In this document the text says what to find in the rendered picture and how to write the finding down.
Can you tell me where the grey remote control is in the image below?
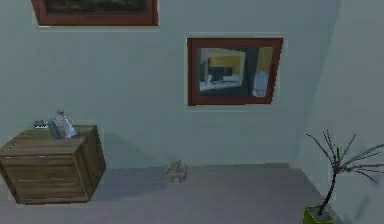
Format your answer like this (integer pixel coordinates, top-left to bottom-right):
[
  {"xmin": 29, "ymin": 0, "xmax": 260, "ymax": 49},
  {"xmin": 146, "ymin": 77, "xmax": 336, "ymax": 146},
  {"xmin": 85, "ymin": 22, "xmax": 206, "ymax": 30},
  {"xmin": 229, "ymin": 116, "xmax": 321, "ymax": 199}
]
[{"xmin": 47, "ymin": 120, "xmax": 62, "ymax": 140}]

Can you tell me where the yellow painting in red frame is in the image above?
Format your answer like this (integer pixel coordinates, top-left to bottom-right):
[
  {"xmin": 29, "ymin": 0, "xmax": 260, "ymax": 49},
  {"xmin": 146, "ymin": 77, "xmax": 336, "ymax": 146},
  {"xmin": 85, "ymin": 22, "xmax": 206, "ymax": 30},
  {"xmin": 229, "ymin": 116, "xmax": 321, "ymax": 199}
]
[{"xmin": 186, "ymin": 37, "xmax": 284, "ymax": 107}]

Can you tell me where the bare twig plant green pot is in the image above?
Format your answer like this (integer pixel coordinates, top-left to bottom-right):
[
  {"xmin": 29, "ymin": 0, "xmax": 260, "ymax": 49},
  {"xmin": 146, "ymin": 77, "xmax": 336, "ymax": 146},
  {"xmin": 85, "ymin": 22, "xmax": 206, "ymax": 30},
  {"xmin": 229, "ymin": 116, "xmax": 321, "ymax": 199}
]
[{"xmin": 302, "ymin": 129, "xmax": 384, "ymax": 224}]

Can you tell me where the grey wire ball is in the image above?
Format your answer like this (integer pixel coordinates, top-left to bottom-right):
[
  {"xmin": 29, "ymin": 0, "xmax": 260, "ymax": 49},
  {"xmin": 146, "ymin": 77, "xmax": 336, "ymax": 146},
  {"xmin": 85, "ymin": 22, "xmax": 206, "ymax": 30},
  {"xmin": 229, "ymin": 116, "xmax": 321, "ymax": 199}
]
[{"xmin": 164, "ymin": 160, "xmax": 188, "ymax": 184}]

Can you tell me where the brown wooden chest of drawers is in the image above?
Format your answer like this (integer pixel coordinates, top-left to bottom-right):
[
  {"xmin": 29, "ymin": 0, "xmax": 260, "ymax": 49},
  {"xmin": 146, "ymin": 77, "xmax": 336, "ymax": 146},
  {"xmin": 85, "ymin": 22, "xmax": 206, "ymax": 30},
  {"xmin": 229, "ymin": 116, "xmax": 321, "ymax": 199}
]
[{"xmin": 0, "ymin": 124, "xmax": 107, "ymax": 205}]

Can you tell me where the small grey black box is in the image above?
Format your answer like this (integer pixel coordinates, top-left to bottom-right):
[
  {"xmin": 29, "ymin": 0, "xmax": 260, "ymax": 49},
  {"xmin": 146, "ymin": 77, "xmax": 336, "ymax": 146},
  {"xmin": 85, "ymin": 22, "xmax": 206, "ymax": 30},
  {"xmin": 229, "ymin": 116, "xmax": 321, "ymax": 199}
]
[{"xmin": 33, "ymin": 119, "xmax": 50, "ymax": 130}]

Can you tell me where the dark painting in red frame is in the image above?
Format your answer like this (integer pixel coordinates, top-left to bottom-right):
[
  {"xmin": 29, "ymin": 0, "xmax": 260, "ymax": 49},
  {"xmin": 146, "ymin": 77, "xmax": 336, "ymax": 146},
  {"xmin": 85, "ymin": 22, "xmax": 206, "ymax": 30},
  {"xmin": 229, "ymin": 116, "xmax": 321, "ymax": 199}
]
[{"xmin": 30, "ymin": 0, "xmax": 159, "ymax": 27}]

